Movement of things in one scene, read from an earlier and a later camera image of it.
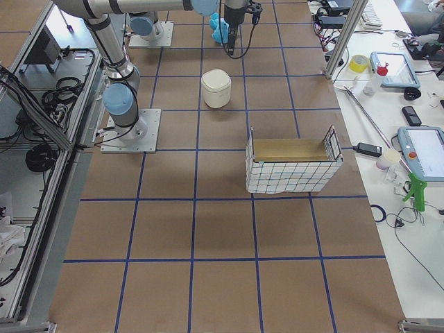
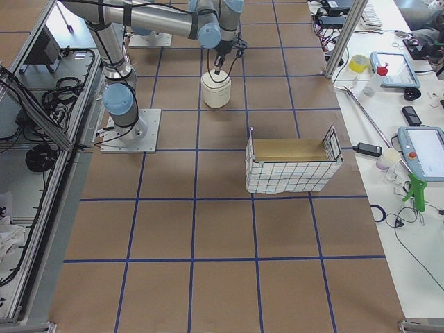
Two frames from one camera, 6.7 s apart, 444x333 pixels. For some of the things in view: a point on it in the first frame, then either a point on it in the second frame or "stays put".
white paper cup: [389, 157] stays put
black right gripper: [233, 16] -> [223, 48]
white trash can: [216, 85] stays put
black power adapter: [368, 149] stays put
